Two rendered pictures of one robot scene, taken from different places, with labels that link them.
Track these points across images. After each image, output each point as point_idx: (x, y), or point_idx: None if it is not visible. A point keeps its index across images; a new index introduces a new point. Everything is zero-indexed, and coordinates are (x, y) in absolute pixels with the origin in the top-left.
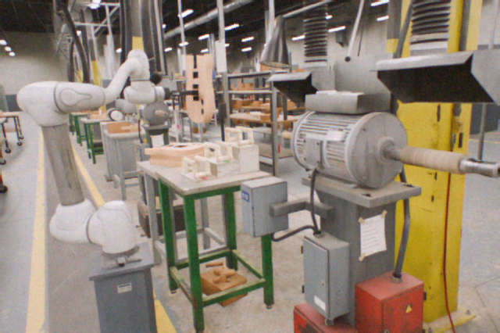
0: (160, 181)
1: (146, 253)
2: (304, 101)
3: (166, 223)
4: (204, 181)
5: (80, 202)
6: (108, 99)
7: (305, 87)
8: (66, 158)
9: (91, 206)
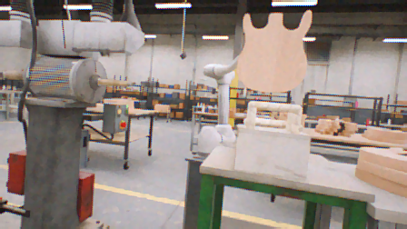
0: None
1: (199, 160)
2: (122, 51)
3: (303, 215)
4: (233, 148)
5: (218, 124)
6: (218, 71)
7: (121, 36)
8: (218, 100)
9: (219, 128)
